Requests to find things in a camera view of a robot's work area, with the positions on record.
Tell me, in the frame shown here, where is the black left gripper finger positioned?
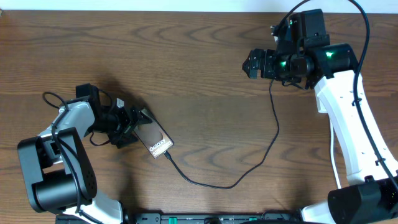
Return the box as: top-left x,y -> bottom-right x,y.
137,108 -> 153,126
116,133 -> 139,149

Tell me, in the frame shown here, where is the Galaxy smartphone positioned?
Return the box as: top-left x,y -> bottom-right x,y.
134,115 -> 174,159

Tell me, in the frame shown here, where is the black USB charging cable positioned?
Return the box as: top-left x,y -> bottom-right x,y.
164,79 -> 280,190

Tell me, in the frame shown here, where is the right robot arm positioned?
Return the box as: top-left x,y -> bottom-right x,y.
242,9 -> 397,223

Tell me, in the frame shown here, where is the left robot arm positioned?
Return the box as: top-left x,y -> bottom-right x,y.
17,83 -> 152,223

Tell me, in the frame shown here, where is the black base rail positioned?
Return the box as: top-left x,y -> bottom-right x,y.
123,211 -> 304,224

